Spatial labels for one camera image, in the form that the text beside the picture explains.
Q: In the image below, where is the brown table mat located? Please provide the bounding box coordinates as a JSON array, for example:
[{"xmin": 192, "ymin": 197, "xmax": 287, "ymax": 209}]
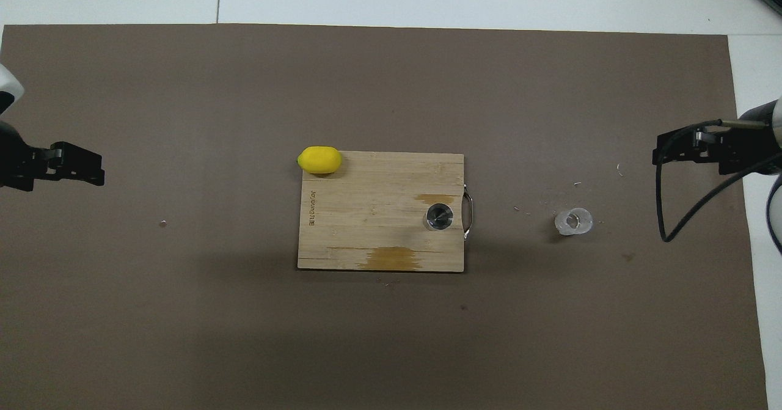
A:
[{"xmin": 0, "ymin": 24, "xmax": 769, "ymax": 410}]

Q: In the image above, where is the clear plastic cup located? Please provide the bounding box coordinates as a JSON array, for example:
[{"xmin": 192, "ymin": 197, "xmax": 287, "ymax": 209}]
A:
[{"xmin": 554, "ymin": 208, "xmax": 593, "ymax": 236}]

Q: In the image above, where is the wooden cutting board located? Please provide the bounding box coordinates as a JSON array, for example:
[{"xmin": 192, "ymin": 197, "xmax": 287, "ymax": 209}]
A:
[{"xmin": 297, "ymin": 151, "xmax": 475, "ymax": 273}]

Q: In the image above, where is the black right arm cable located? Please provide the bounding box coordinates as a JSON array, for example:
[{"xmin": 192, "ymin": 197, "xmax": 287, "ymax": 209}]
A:
[{"xmin": 655, "ymin": 119, "xmax": 782, "ymax": 243}]

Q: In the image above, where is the yellow lemon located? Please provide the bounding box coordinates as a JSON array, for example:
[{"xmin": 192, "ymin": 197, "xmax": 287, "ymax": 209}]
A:
[{"xmin": 297, "ymin": 146, "xmax": 343, "ymax": 175}]

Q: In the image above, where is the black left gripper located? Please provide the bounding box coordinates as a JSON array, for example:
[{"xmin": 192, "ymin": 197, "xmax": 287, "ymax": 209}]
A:
[{"xmin": 0, "ymin": 120, "xmax": 106, "ymax": 192}]

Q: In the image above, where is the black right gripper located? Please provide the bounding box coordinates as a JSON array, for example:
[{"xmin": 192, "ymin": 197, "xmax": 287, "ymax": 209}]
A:
[{"xmin": 652, "ymin": 114, "xmax": 782, "ymax": 176}]

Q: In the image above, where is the metal jigger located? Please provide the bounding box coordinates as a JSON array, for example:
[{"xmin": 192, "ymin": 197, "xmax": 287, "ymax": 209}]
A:
[{"xmin": 425, "ymin": 202, "xmax": 455, "ymax": 232}]

